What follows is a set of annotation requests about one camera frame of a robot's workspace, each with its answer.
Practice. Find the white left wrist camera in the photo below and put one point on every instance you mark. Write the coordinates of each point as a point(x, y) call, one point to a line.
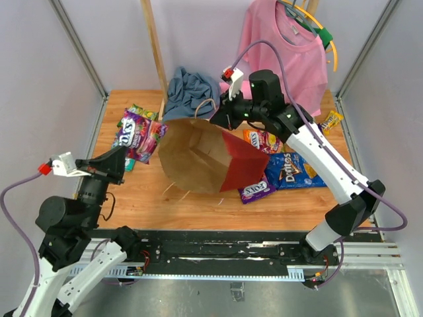
point(61, 165)

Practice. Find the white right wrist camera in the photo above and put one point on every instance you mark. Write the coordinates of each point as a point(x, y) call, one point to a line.
point(232, 78)

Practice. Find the small purple candy bag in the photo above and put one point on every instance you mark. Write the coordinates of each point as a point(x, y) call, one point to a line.
point(256, 191)

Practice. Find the purple Fox's berries bag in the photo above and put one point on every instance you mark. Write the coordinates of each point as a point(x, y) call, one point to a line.
point(140, 136)

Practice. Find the yellow M&M's candy bag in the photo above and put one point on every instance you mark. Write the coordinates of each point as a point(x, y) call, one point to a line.
point(332, 120)

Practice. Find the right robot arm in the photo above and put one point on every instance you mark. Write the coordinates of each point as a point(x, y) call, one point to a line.
point(357, 198)

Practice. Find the orange Fox's candy bag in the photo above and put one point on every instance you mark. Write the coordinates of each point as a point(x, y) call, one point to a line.
point(264, 141)

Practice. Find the yellow clothes hanger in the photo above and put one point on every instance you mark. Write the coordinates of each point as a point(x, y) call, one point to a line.
point(304, 15)

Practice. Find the red brown paper bag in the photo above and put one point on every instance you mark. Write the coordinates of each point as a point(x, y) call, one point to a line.
point(198, 157)

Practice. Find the teal Fox's candy bag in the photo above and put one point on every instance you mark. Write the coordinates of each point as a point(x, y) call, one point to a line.
point(129, 162)

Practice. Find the crumpled blue cloth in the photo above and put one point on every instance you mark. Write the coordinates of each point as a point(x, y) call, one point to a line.
point(186, 91)

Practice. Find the green yellow candy bag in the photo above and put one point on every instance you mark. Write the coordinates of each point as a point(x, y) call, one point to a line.
point(142, 112)

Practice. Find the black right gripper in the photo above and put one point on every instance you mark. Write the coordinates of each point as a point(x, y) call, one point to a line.
point(224, 116)

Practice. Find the grey clothes hanger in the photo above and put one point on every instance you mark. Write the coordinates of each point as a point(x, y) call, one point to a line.
point(292, 25)

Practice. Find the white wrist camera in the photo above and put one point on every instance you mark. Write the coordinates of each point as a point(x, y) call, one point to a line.
point(232, 78)
point(61, 165)

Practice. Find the pink t-shirt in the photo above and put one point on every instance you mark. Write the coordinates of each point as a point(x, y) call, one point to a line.
point(301, 51)

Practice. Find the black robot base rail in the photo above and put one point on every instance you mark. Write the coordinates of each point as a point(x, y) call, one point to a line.
point(220, 254)

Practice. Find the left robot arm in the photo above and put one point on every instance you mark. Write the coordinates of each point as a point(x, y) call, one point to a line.
point(67, 224)

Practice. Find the blue snack bag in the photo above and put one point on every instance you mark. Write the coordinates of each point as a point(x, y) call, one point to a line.
point(287, 171)

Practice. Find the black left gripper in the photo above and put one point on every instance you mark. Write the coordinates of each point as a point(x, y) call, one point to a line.
point(110, 165)

